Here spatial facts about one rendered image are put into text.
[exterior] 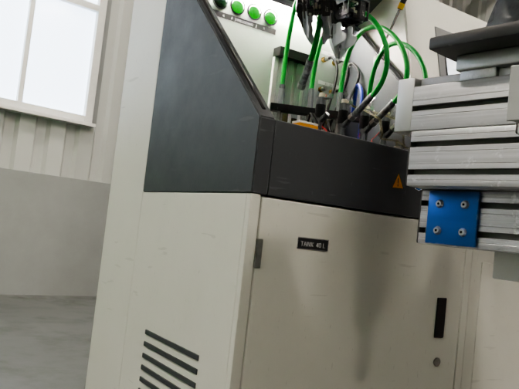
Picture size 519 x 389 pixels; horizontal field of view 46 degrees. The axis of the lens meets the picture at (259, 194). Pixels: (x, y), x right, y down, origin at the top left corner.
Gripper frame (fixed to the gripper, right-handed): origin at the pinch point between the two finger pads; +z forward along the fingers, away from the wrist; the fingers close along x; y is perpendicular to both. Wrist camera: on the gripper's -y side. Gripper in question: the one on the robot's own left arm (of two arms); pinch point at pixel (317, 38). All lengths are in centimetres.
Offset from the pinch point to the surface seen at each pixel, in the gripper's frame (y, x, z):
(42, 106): -305, -201, 179
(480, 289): 32, 36, 62
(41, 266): -224, -219, 282
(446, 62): -39, 45, 33
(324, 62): -44, 6, 30
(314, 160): 32.6, -5.2, 12.6
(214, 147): 23.6, -27.2, 12.0
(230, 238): 45, -25, 21
